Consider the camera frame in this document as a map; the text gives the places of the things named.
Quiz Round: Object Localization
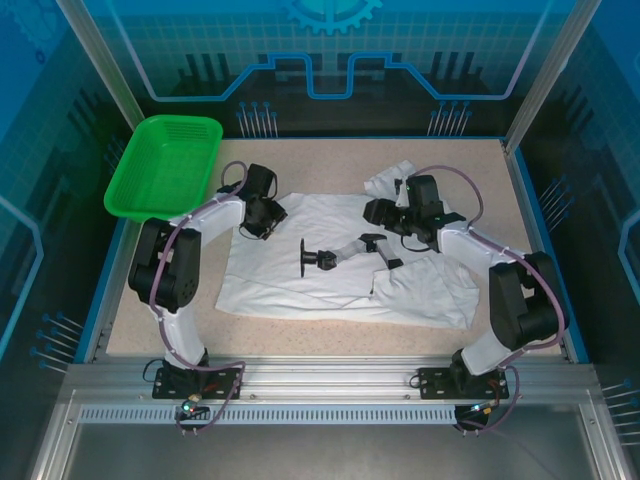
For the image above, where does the aluminium side rail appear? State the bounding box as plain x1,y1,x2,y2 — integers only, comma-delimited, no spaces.
82,218,132,364
501,139,575,364

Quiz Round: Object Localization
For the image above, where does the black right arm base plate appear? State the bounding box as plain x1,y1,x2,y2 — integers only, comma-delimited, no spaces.
417,367,510,400

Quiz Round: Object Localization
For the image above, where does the slotted grey cable duct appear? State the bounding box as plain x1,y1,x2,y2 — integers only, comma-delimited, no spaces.
79,405,459,424

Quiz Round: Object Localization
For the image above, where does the aluminium frame post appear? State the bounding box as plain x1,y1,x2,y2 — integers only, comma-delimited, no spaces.
502,0,604,155
55,0,166,154

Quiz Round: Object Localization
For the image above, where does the white t-shirt with black print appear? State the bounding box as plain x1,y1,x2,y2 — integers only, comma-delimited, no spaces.
213,159,480,331

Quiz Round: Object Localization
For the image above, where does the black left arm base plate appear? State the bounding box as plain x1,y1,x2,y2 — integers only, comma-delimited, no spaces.
152,367,245,400

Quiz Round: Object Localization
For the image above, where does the green plastic basket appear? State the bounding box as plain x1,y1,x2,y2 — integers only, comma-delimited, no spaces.
102,113,224,221

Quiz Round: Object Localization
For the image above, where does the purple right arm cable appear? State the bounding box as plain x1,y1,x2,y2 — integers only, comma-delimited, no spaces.
412,164,567,435

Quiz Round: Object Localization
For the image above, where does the aluminium mounting rail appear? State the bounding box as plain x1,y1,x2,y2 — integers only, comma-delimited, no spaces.
64,355,596,401

